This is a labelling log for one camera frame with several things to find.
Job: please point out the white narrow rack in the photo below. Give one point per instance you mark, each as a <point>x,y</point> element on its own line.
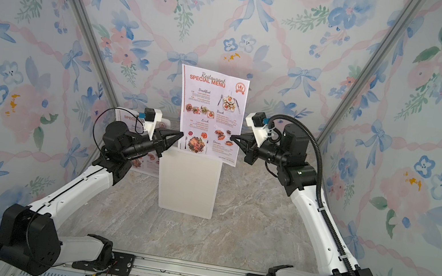
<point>187,183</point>
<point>127,148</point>

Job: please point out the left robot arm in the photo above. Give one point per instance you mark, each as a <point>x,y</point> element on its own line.
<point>29,239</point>

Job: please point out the aluminium frame post right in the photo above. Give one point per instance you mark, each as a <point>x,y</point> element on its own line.
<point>404,19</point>

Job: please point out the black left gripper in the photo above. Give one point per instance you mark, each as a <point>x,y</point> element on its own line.
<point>160,142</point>

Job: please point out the aluminium frame post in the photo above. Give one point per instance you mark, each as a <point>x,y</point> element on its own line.
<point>404,19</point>
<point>86,30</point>

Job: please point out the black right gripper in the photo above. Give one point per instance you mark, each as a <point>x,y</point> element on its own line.
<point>251,152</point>

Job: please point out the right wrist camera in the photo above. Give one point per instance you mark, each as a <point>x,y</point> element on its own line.
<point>258,123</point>

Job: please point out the white narrow rack front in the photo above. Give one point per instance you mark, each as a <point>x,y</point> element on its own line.
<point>127,148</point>

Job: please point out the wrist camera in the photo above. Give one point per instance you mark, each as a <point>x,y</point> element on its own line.
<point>150,118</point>
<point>258,123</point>

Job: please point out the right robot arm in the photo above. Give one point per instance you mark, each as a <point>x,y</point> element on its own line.
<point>297,157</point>

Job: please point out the aluminium frame post left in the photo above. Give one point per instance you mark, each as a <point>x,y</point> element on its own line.
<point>86,30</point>

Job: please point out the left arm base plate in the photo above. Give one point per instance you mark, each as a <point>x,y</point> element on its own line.
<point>118,263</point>

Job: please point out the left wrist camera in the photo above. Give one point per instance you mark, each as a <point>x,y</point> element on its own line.
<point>150,118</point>

